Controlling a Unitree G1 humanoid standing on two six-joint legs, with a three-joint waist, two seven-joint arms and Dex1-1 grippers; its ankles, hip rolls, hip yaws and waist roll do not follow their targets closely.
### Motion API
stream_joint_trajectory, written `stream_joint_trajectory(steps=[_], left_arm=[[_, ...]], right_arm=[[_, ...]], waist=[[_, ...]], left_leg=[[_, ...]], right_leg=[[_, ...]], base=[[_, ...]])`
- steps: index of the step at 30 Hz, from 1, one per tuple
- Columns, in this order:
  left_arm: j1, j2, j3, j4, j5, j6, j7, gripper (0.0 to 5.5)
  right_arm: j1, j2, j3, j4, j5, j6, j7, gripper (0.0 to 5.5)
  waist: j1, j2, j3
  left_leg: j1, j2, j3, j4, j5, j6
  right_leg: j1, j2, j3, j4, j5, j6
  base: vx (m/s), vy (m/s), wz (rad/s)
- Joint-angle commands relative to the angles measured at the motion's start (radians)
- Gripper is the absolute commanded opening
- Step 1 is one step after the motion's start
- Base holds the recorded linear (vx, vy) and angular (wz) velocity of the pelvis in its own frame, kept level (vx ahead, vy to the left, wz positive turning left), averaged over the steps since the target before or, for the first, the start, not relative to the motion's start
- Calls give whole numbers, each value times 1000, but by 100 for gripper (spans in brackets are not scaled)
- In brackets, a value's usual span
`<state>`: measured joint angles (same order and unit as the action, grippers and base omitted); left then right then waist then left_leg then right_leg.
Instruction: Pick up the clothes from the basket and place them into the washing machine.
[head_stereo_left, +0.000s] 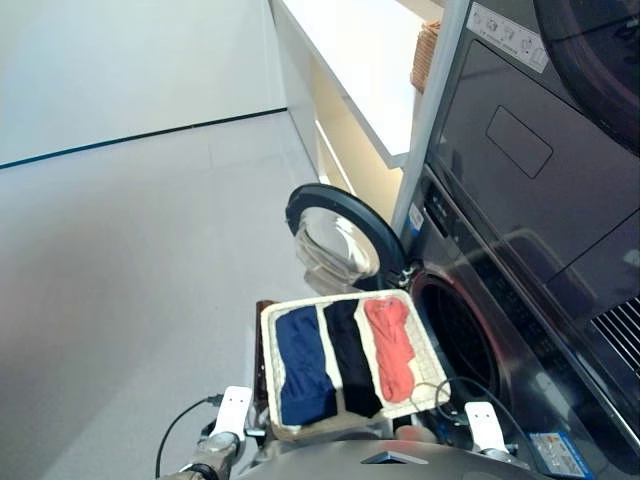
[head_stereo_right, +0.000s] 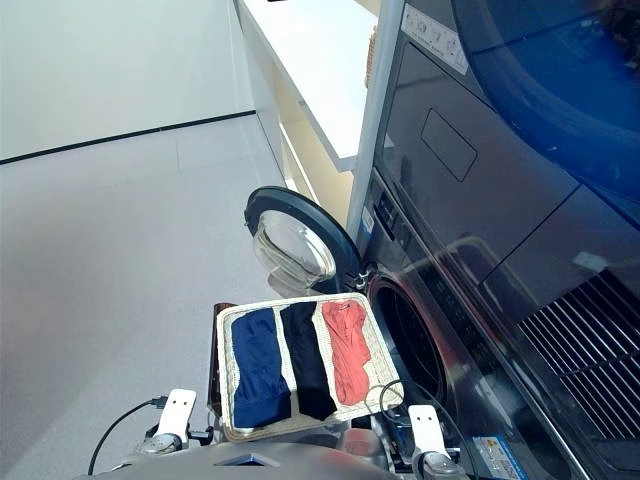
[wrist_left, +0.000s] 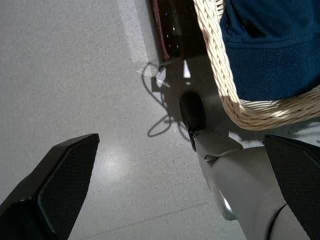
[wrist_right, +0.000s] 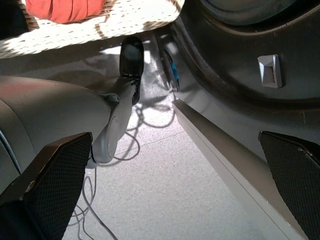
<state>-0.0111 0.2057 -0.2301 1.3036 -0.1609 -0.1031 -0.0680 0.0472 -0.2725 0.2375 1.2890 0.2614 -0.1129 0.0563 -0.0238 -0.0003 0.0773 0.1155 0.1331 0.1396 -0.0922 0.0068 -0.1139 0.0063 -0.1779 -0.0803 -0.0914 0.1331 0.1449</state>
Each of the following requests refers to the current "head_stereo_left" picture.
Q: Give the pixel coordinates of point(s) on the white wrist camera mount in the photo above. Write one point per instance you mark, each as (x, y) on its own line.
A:
(482, 425)
(232, 410)

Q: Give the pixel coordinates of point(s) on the dark stacked dryer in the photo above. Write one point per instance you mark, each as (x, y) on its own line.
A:
(500, 200)

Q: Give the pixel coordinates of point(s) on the white shelf cabinet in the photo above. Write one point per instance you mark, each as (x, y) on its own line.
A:
(360, 75)

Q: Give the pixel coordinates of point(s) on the white instruction sticker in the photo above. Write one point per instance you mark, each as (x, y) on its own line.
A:
(507, 32)

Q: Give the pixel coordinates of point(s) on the round glass washing machine door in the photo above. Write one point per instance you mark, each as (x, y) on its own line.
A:
(350, 200)

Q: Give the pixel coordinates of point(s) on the black garment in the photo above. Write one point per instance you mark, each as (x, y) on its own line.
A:
(350, 360)

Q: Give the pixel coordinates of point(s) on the grey front-load washing machine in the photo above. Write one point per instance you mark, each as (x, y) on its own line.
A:
(525, 380)

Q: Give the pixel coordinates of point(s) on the silver robot torso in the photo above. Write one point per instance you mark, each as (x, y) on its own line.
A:
(390, 466)

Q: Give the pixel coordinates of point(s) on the orange garment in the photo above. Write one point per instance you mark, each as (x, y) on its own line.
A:
(390, 350)

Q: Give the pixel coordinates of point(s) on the dark brown basket stand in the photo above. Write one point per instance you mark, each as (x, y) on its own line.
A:
(261, 360)

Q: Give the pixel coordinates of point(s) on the pale woven laundry basket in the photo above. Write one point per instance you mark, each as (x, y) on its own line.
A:
(425, 360)

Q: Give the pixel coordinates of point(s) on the blue mesh garment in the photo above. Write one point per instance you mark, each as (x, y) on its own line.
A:
(300, 360)

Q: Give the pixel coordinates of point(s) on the colourful energy label sticker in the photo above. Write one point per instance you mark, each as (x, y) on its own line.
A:
(557, 452)

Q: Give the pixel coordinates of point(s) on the brown wicker basket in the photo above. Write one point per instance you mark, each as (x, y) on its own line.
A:
(425, 55)

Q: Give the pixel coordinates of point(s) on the blue white label sticker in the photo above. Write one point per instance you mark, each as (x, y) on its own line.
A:
(416, 216)

